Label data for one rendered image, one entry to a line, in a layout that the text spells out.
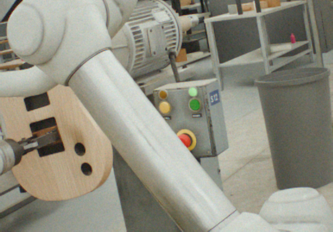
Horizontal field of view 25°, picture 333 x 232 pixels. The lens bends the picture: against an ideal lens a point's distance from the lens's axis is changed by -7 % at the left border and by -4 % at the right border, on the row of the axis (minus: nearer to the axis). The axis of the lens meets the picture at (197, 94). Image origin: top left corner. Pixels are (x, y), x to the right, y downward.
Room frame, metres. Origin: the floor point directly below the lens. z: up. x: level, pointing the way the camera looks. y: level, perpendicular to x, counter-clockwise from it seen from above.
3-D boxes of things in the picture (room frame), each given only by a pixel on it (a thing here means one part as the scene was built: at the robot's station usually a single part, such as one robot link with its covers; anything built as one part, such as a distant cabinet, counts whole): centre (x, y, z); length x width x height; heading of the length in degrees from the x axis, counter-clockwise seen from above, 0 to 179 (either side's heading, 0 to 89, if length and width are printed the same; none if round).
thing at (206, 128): (2.27, 0.02, 0.99); 0.24 x 0.21 x 0.26; 154
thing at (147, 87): (2.51, 0.18, 1.11); 0.36 x 0.24 x 0.04; 154
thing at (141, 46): (2.45, 0.20, 1.25); 0.41 x 0.27 x 0.26; 154
